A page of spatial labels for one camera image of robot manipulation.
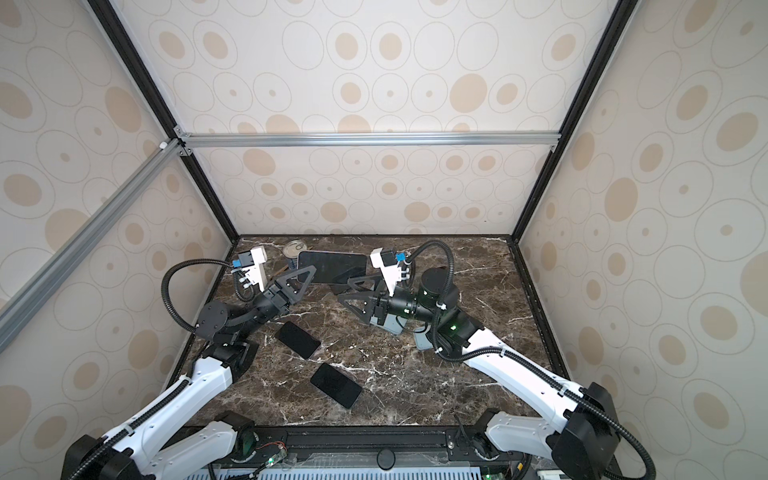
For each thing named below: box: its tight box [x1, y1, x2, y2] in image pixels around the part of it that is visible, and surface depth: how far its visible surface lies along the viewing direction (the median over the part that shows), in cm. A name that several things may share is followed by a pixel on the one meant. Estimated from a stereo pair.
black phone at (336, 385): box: [310, 362, 363, 409], surface depth 85 cm
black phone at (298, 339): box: [275, 321, 321, 359], surface depth 93 cm
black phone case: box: [297, 250, 368, 284], surface depth 63 cm
